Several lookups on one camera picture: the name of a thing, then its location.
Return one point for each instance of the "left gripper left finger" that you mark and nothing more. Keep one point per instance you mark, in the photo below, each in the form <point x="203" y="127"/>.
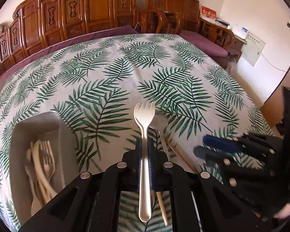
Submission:
<point x="90" y="204"/>

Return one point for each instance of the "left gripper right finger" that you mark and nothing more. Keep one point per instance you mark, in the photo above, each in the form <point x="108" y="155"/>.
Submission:
<point x="199" y="203"/>

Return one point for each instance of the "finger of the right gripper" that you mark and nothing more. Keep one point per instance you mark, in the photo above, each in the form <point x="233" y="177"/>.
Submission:
<point x="225" y="145"/>
<point x="210" y="157"/>

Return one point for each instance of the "brown wooden chopstick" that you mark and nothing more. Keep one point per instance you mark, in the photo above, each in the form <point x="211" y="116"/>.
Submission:
<point x="180" y="156"/>

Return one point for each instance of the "large cream serving spoon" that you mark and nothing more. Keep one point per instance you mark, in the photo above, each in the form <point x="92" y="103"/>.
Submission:
<point x="47" y="191"/>

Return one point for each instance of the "cream small spoon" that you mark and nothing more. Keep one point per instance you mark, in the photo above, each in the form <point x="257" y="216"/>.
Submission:
<point x="37" y="203"/>

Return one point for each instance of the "grey rectangular utensil tray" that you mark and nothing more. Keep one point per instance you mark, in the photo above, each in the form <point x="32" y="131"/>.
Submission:
<point x="43" y="127"/>

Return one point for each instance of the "silver metal fork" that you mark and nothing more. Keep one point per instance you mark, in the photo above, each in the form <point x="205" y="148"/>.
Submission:
<point x="143" y="114"/>

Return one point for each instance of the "cream chopstick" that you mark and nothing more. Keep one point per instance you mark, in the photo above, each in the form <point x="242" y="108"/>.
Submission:
<point x="162" y="208"/>

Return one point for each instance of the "right hand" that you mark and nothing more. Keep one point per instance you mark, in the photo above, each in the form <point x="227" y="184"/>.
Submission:
<point x="283" y="213"/>

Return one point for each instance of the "palm leaf tablecloth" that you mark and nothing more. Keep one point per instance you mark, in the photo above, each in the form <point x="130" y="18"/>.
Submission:
<point x="94" y="86"/>

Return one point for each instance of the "purple seat cushion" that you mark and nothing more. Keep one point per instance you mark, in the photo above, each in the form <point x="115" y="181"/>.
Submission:
<point x="207" y="46"/>

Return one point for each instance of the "red card on shelf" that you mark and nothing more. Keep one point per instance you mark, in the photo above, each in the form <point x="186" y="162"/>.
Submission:
<point x="207" y="14"/>

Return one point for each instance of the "wooden armchair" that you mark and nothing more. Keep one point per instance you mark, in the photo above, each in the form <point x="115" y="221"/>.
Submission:
<point x="157" y="21"/>

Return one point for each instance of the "carved wooden folding screen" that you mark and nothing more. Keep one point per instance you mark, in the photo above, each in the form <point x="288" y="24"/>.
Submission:
<point x="38" y="24"/>

